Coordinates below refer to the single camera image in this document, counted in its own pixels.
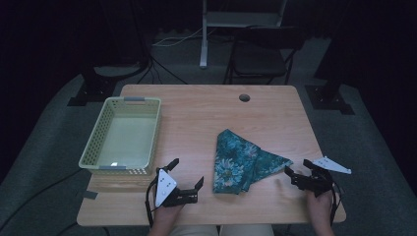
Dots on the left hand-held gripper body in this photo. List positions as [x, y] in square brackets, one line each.
[165, 187]

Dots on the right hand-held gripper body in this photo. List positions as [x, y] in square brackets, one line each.
[314, 182]

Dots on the teal floral shirt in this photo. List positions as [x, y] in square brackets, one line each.
[241, 164]

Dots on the person's right hand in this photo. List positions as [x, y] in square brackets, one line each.
[319, 206]

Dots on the person's left hand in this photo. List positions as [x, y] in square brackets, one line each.
[167, 214]

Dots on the pale green plastic basket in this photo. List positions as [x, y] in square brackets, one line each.
[126, 137]

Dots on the black stand with flat base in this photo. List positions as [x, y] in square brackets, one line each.
[329, 98]

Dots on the grey tape piece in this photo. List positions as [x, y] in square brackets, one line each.
[89, 195]

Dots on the black stand with round base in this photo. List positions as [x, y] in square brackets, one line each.
[98, 88]

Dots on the black folding chair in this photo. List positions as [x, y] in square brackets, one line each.
[259, 59]

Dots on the white metal stand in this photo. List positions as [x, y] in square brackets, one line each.
[205, 39]

